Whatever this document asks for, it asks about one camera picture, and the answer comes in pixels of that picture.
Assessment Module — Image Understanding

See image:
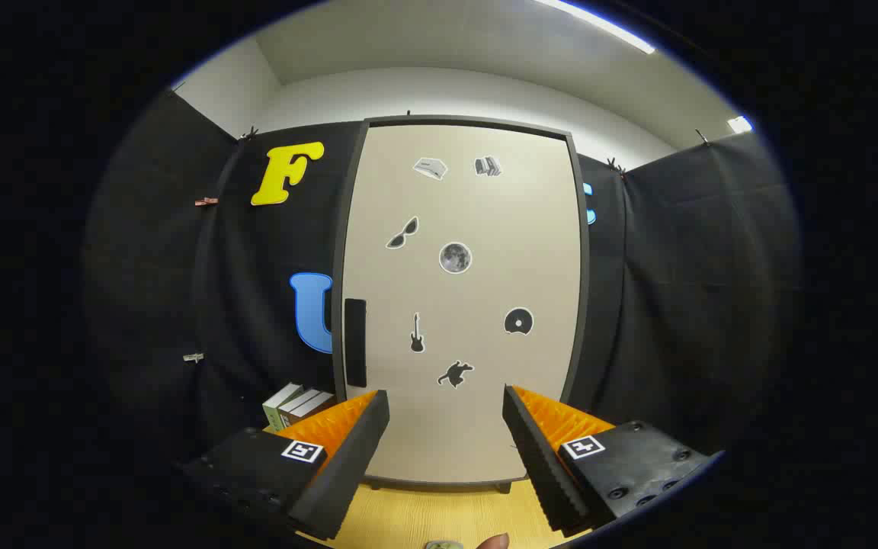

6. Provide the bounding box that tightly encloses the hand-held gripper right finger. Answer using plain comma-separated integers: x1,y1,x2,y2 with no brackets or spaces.
502,385,722,538

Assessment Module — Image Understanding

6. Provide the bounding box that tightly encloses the green and white book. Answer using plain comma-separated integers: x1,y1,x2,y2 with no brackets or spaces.
262,383,304,432

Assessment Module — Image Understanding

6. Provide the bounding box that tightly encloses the black backdrop cloth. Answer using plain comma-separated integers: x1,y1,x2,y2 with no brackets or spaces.
81,88,802,458

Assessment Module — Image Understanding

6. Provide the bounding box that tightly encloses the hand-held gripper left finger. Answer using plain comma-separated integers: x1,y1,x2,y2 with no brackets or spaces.
180,389,392,542

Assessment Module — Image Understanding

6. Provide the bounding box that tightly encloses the grey cabinet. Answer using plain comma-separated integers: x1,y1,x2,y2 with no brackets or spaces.
332,114,592,494

